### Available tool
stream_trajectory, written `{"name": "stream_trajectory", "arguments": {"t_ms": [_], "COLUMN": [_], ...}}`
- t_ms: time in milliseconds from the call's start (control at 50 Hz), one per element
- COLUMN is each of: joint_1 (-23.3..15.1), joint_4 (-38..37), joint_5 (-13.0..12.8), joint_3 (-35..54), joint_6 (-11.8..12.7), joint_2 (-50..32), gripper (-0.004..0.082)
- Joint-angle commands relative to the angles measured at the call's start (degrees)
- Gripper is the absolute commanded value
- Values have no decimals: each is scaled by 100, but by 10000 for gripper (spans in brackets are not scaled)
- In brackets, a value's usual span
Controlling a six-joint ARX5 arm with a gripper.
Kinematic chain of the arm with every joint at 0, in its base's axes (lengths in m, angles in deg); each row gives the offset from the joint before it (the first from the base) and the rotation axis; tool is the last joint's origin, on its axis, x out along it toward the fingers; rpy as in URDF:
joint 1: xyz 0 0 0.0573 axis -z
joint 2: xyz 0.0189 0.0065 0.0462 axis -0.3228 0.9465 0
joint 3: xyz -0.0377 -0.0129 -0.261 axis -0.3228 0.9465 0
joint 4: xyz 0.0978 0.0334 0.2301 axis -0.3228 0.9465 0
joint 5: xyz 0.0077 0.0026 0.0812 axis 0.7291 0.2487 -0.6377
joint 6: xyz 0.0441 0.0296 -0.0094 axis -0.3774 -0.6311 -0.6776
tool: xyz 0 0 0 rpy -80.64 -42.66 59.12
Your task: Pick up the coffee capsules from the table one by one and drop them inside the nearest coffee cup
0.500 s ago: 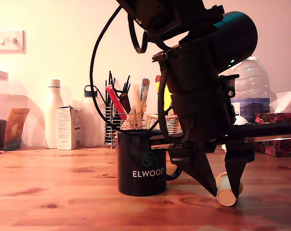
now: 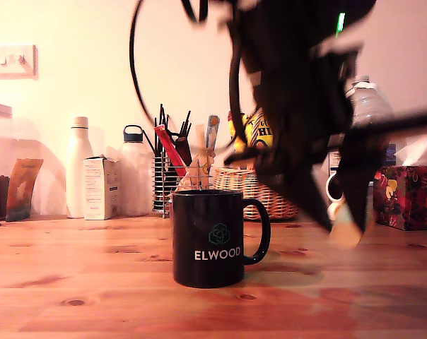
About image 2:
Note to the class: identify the floral tissue box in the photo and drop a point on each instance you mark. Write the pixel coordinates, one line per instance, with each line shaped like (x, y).
(408, 197)

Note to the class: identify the white tissue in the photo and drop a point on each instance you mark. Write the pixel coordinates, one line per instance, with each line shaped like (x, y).
(415, 157)

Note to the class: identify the yellow chips bag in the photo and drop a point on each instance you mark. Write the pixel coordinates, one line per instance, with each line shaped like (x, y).
(261, 134)

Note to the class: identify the large clear water bottle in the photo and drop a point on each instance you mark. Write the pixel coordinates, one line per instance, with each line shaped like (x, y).
(370, 102)

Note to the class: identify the black mug with ELWOOD print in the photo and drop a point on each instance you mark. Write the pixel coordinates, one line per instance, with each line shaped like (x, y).
(206, 219)

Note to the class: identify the blue and orange sachet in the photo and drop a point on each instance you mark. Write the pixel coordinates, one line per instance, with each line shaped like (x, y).
(213, 130)

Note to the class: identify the pale wooden stick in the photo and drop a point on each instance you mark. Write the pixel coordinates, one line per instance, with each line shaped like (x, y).
(201, 141)

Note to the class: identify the black drinking straw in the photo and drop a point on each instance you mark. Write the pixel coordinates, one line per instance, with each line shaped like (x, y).
(161, 120)
(187, 123)

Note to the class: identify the clear bottle with dark cap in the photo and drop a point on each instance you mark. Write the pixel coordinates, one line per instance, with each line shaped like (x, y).
(134, 183)

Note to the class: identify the white printed carton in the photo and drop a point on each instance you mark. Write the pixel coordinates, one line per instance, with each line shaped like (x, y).
(100, 190)

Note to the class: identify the white insulated bottle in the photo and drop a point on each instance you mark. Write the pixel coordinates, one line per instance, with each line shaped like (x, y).
(79, 169)

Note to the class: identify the orange printed pouch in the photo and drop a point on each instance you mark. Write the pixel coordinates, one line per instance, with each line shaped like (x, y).
(22, 190)

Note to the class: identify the small white round camera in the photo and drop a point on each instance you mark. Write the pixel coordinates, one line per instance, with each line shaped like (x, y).
(331, 208)

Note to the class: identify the white wall switch plate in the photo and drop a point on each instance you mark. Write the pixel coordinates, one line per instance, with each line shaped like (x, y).
(12, 63)

